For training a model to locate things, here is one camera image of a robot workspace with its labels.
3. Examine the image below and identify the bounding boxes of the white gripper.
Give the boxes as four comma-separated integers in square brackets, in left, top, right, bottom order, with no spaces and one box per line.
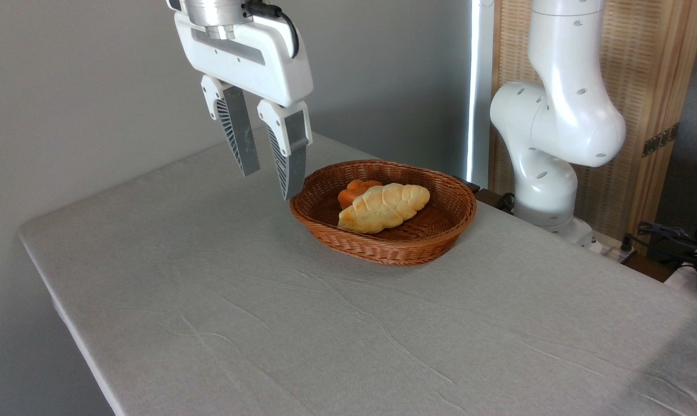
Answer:
[174,12,314,201]

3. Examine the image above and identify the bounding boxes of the braided bread loaf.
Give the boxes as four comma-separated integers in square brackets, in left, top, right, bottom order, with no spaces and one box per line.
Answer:
[338,183,431,235]

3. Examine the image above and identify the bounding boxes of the orange muffin-shaped bread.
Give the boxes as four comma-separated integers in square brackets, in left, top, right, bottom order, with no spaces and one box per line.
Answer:
[338,179,384,210]

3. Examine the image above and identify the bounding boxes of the brown wicker basket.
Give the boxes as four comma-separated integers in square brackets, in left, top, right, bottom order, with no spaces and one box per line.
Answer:
[289,159,477,266]

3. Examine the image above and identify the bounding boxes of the grey tablecloth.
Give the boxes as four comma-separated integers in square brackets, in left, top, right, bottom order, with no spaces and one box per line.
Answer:
[18,121,697,416]

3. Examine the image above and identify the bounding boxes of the bamboo wooden folding screen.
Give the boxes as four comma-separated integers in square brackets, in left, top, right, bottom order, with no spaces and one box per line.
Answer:
[490,0,697,243]

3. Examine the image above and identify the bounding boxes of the metal screen hinge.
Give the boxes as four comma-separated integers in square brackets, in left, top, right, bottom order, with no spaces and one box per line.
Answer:
[642,122,680,158]

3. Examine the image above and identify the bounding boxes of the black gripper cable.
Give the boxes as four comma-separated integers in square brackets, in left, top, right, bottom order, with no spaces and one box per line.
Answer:
[246,0,300,58]

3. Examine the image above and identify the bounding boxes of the white vertical post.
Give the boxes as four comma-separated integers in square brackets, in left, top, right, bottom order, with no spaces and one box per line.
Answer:
[466,0,495,188]

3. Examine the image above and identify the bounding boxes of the black cable bundle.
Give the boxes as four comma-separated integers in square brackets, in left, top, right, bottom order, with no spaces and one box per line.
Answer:
[636,221,697,272]

